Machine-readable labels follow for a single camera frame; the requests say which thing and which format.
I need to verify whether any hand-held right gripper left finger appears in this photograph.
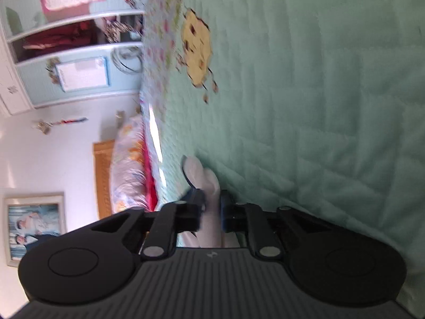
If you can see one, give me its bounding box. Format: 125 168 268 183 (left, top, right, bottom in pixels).
91 189 204 261

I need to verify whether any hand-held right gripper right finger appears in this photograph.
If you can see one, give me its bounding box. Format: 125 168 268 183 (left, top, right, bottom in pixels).
220 190 333 260

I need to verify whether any white t-shirt with navy trim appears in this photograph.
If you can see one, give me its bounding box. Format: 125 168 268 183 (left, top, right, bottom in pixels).
181 156 240 248

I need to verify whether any pile of clothes in wardrobe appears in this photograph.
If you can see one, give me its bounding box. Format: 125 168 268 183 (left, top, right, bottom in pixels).
15 15 144 62

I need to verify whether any red blanket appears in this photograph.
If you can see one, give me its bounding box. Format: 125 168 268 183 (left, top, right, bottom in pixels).
142 139 160 212

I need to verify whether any floral rolled duvet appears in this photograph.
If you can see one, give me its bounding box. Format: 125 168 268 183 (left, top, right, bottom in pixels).
111 115 151 215

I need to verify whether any wooden headboard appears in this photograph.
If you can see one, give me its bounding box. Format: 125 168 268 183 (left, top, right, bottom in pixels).
92 141 117 220

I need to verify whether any mint bee print quilted bedspread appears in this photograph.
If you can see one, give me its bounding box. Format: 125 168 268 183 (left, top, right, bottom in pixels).
139 0 425 319

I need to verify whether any red hanging ornament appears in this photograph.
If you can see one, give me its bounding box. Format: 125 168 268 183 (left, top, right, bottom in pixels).
32 116 89 134

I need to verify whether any blue framed poster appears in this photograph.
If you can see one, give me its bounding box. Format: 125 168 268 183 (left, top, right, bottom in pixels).
54 56 111 94

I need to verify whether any sliding door wardrobe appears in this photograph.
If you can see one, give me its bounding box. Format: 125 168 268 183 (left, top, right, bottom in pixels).
0 0 147 114

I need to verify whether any framed wall picture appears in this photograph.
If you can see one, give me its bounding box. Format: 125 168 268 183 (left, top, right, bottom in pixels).
3 192 66 268

